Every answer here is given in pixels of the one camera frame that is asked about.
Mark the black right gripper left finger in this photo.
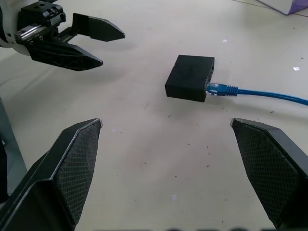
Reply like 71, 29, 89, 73
0, 118, 104, 231

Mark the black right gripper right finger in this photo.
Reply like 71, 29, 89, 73
230, 117, 308, 231

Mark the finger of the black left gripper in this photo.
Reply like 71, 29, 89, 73
27, 42, 104, 73
71, 13, 126, 43

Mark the black plastic box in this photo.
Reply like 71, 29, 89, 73
165, 54, 215, 103

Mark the purple and white box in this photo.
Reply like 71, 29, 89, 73
256, 0, 308, 16

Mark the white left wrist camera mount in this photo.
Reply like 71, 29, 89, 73
0, 0, 32, 57

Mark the blue Ethernet cable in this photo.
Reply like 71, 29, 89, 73
205, 81, 308, 107

